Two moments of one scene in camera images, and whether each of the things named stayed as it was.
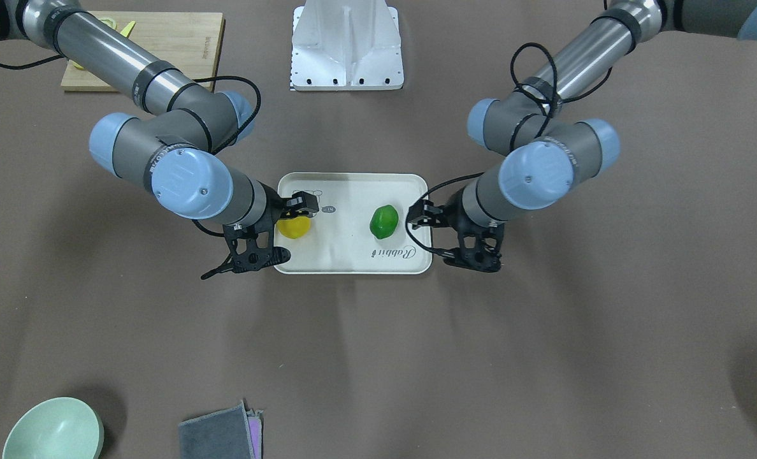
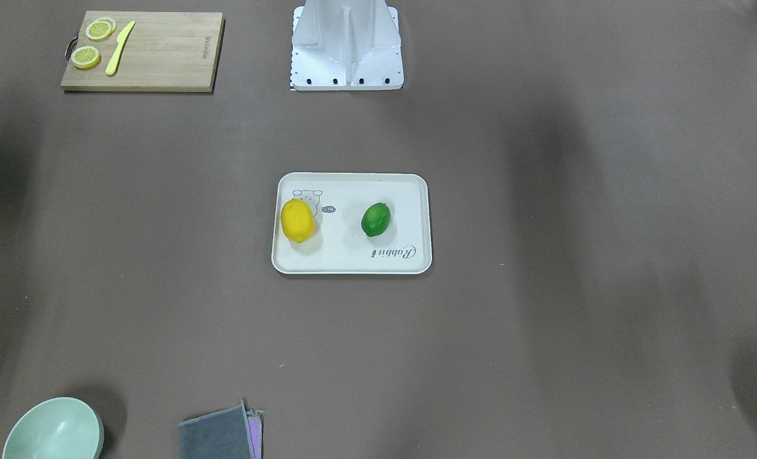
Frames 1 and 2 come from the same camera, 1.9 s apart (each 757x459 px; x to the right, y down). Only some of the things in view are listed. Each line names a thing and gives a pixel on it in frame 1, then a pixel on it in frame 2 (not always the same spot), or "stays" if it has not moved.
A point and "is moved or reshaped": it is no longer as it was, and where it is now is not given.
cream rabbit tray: (339, 240) stays
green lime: (383, 221) is moved or reshaped
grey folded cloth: (234, 432) stays
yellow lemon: (294, 227) stays
